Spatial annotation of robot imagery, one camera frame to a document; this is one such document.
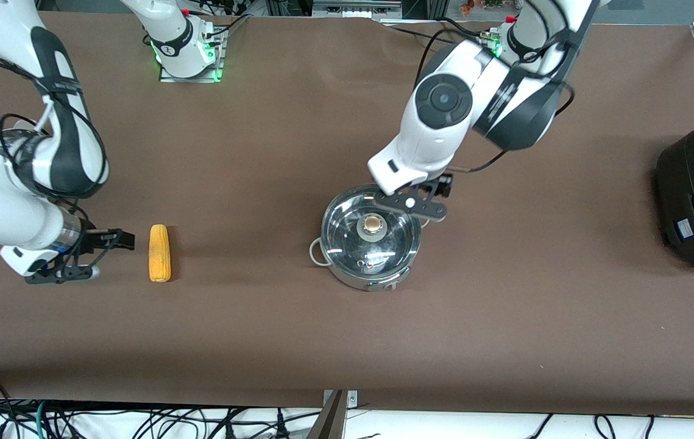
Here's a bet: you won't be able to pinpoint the long black base cable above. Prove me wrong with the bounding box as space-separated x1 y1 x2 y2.
377 24 448 42

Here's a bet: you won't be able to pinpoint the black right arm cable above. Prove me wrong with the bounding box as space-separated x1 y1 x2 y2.
0 52 110 202

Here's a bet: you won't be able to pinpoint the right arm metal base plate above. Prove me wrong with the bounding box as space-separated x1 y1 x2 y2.
159 27 225 83

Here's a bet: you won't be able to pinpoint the metal table edge bracket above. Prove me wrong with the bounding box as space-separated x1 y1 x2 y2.
322 390 358 410

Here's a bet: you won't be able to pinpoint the glass pot lid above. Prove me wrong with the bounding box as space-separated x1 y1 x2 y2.
321 185 422 275

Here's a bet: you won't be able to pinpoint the steel pot with handles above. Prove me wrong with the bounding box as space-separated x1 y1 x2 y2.
310 184 431 292

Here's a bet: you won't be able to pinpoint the metal frame behind table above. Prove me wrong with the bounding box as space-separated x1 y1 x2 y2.
313 0 402 19

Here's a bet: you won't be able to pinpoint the green cable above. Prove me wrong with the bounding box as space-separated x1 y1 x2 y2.
34 399 50 439

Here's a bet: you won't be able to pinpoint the yellow corn cob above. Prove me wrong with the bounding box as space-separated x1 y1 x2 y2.
149 224 172 283

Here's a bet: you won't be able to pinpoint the brown table mat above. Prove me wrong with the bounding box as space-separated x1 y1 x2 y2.
0 9 694 416

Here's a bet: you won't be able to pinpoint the colourful objects behind table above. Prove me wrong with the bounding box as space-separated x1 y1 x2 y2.
459 0 506 14

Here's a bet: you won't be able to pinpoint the black right base cable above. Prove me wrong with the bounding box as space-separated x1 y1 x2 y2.
204 13 253 38

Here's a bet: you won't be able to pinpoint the dark diagonal strut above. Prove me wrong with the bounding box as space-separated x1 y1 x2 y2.
307 390 347 439

